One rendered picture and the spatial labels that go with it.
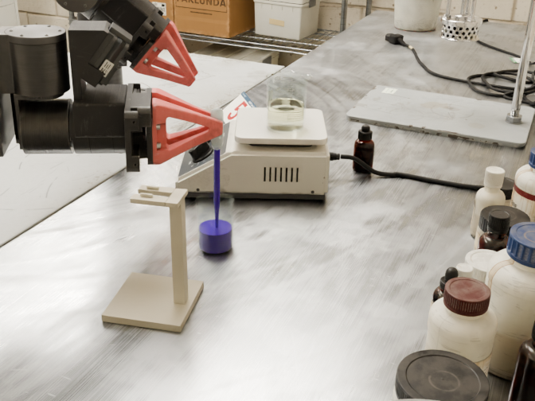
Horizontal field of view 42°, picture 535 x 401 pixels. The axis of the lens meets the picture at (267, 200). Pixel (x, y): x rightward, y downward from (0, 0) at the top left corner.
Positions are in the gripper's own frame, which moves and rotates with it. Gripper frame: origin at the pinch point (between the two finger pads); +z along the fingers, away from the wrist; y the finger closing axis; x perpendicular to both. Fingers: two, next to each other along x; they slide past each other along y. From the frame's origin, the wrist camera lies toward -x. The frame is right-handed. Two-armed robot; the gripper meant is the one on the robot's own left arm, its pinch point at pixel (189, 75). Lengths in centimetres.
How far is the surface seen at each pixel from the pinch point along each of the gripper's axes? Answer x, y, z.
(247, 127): -2.0, -7.7, 9.4
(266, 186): 1.4, -11.8, 15.6
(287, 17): 16, 220, 38
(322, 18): 8, 247, 55
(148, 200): 0.6, -37.2, 0.9
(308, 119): -7.2, -4.1, 15.6
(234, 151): 0.5, -11.4, 9.4
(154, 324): 9.5, -39.6, 8.9
